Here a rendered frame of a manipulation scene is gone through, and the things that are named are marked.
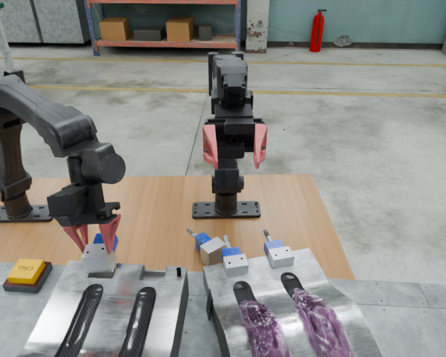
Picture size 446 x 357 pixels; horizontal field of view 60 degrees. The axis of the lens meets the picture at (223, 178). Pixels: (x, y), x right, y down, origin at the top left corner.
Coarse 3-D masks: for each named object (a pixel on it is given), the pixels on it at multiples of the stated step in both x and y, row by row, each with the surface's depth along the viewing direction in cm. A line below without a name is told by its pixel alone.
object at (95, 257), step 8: (96, 240) 82; (88, 248) 79; (96, 248) 78; (104, 248) 78; (88, 256) 77; (96, 256) 77; (104, 256) 77; (112, 256) 80; (88, 264) 78; (96, 264) 78; (104, 264) 78; (112, 264) 80; (96, 272) 80; (104, 272) 80; (112, 272) 80
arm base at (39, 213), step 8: (24, 192) 109; (8, 200) 106; (16, 200) 106; (24, 200) 108; (0, 208) 113; (8, 208) 107; (16, 208) 107; (24, 208) 109; (32, 208) 112; (40, 208) 113; (48, 208) 113; (0, 216) 110; (8, 216) 109; (16, 216) 109; (24, 216) 109; (32, 216) 110; (40, 216) 110; (48, 216) 111
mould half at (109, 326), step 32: (64, 288) 78; (128, 288) 78; (160, 288) 78; (64, 320) 72; (96, 320) 72; (128, 320) 72; (160, 320) 72; (32, 352) 66; (96, 352) 67; (160, 352) 67
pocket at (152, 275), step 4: (144, 268) 83; (144, 272) 84; (148, 272) 84; (152, 272) 84; (156, 272) 83; (160, 272) 83; (164, 272) 83; (140, 276) 81; (144, 276) 84; (148, 276) 84; (152, 276) 84; (156, 276) 84; (160, 276) 84; (164, 276) 84; (152, 280) 83; (156, 280) 83; (160, 280) 83
